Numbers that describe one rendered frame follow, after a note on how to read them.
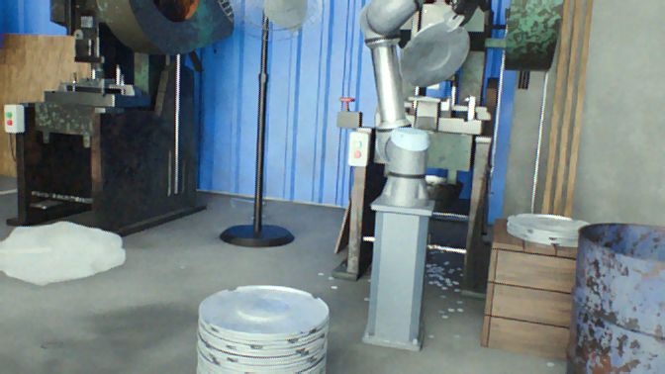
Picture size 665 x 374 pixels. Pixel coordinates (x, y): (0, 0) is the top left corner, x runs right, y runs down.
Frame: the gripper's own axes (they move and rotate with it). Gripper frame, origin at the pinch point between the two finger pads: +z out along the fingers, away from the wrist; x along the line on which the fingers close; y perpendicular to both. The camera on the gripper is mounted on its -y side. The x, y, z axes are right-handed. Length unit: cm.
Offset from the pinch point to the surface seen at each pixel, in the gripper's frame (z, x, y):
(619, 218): 79, 49, -181
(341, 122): 56, -3, 16
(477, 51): 23, -18, -49
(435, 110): 34.2, 9.2, -14.0
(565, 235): 8, 85, -3
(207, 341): 24, 89, 111
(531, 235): 16, 79, 1
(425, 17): 16.0, -27.1, -15.8
